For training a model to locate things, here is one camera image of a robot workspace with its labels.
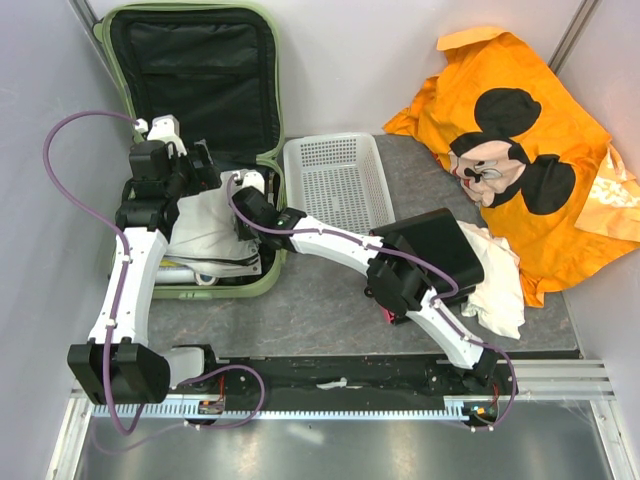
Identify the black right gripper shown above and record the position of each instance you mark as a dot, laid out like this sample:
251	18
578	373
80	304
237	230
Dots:
243	235

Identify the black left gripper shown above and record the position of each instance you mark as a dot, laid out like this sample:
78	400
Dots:
204	178

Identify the grey white garment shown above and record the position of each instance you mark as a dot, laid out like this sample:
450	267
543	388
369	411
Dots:
204	237

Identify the green hard-shell suitcase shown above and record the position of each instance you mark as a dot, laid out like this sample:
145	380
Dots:
212	65

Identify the white perforated plastic basket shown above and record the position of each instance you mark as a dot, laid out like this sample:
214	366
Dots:
338	179

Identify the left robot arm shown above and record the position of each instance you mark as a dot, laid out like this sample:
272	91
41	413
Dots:
115	364

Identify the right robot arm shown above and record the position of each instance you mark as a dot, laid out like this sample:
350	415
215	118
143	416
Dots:
297	232

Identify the white tube with round cap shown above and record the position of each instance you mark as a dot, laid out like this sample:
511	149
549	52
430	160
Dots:
183	276

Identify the black box with pink ends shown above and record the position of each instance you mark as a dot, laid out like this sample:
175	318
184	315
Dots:
398	285

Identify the white crumpled cloth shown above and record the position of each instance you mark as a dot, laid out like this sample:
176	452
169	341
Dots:
498	301

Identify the orange cartoon mouse cloth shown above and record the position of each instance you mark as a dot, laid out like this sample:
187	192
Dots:
522	149

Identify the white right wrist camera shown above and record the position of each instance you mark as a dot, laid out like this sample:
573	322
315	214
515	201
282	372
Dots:
249	178

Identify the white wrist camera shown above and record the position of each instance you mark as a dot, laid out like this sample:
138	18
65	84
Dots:
164	128
249	178

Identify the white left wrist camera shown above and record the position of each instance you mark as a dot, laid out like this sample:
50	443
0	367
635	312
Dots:
164	128

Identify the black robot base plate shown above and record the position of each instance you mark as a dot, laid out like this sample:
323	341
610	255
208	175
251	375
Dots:
372	381

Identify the slotted cable duct rail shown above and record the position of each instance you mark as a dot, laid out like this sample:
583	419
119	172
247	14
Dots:
204	410

